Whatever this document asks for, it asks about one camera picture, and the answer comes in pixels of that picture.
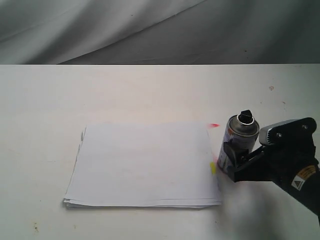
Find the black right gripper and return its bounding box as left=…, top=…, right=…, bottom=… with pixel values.
left=223, top=139, right=319, bottom=198

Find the silver spray paint can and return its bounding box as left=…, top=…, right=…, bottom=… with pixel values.
left=217, top=109, right=260, bottom=174

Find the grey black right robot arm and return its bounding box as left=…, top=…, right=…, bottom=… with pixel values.
left=223, top=141, right=320, bottom=216

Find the white paper stack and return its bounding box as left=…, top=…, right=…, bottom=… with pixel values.
left=63, top=122, right=221, bottom=208

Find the grey backdrop cloth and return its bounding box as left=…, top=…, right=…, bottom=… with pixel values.
left=0, top=0, right=320, bottom=65

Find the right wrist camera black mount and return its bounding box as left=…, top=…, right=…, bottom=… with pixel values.
left=258, top=117, right=317, bottom=146

